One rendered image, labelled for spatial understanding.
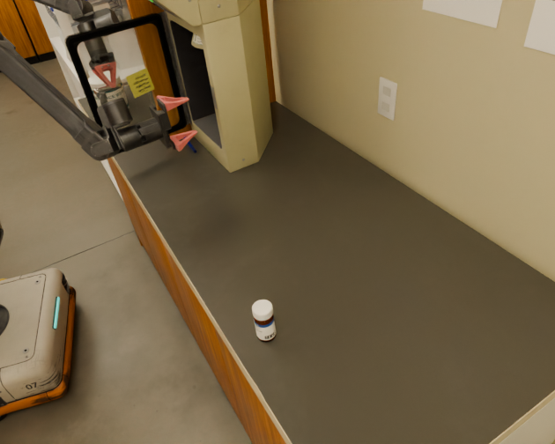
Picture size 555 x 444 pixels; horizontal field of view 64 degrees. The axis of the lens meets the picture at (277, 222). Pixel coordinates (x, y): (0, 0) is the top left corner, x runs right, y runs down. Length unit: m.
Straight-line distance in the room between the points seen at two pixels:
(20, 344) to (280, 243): 1.32
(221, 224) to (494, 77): 0.78
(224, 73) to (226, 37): 0.10
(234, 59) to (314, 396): 0.93
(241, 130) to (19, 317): 1.35
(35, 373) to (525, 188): 1.82
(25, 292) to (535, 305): 2.05
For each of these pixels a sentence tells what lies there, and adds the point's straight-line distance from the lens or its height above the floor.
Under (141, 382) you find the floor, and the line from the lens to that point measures 2.17.
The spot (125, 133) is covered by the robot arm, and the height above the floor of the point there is 1.23.
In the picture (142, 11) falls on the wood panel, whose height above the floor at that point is 1.39.
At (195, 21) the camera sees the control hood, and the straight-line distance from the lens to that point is 1.29.
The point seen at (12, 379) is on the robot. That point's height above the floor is 0.26.
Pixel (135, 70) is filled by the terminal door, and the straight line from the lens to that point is 1.58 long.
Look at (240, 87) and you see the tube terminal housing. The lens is 1.39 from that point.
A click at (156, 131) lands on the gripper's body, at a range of 1.21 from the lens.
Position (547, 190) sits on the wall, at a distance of 1.14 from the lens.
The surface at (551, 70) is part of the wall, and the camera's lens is 1.06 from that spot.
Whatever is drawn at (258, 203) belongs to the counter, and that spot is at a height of 0.94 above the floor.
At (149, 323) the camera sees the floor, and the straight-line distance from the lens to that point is 2.36.
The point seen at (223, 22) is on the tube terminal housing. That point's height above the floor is 1.40.
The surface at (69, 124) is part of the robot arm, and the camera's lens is 1.26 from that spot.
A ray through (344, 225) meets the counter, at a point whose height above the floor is 0.94.
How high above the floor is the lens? 1.75
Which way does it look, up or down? 40 degrees down
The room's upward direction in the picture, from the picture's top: 6 degrees counter-clockwise
